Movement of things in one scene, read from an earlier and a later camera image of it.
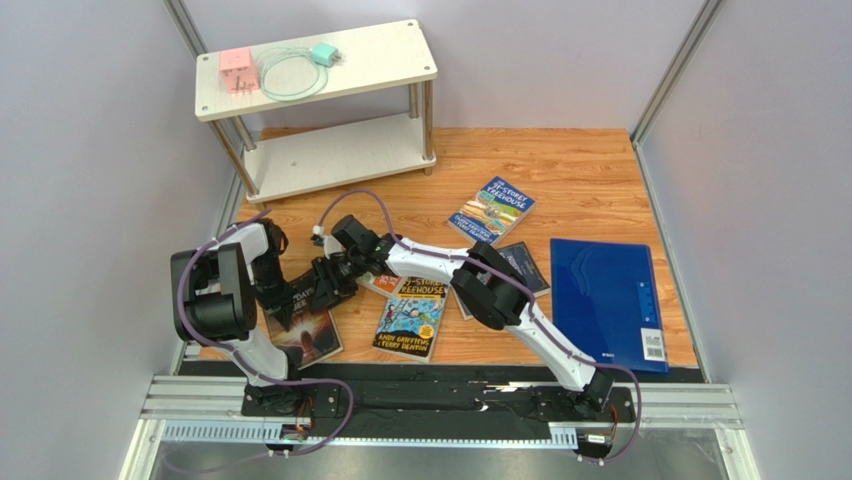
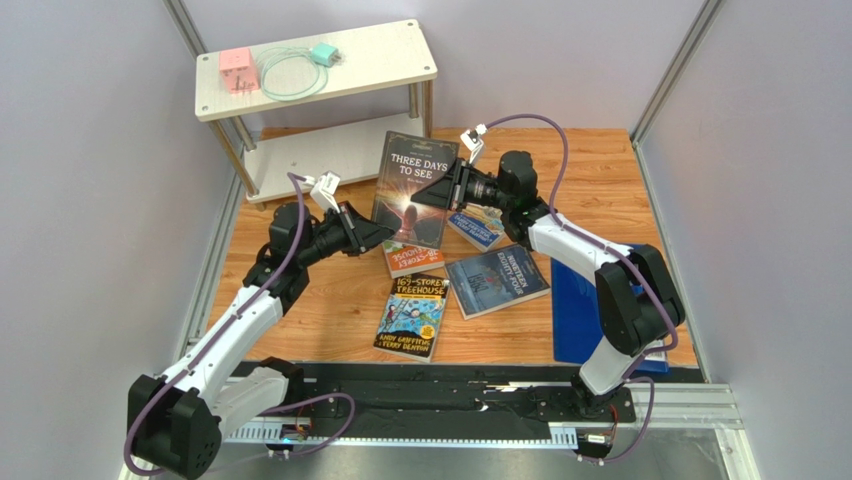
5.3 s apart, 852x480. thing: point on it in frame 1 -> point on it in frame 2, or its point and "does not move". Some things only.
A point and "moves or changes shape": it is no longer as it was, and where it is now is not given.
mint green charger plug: (324, 54) does not move
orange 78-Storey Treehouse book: (386, 285) moves or changes shape
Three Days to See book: (312, 336) -> (407, 161)
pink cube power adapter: (239, 69) does not move
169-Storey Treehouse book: (410, 321) does not move
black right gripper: (326, 277) -> (455, 188)
